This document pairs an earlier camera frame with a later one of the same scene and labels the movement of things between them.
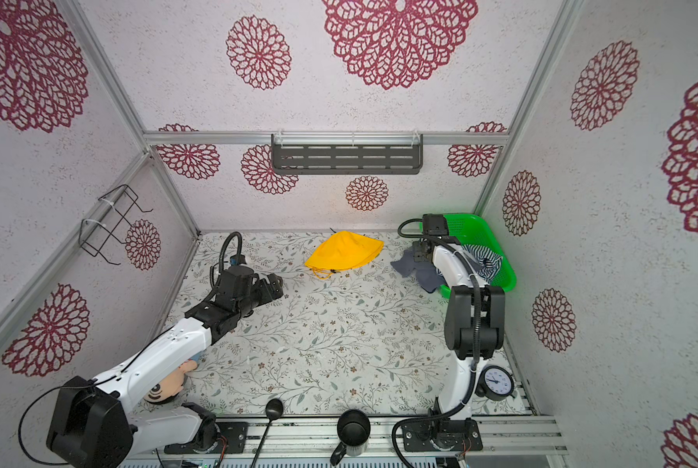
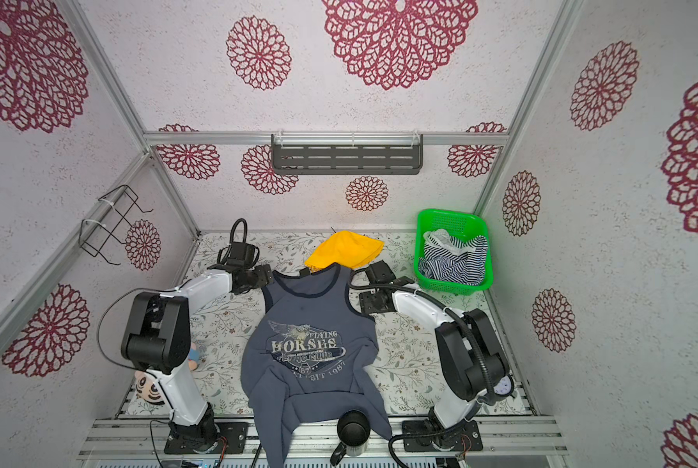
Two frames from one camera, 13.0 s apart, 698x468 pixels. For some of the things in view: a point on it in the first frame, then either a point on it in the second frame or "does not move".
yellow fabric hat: x=343 y=251 does not move
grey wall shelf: x=347 y=153 does not move
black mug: x=353 y=428 does not move
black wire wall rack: x=111 y=220 does not move
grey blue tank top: x=427 y=272 to x=307 y=361
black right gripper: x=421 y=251 to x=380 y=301
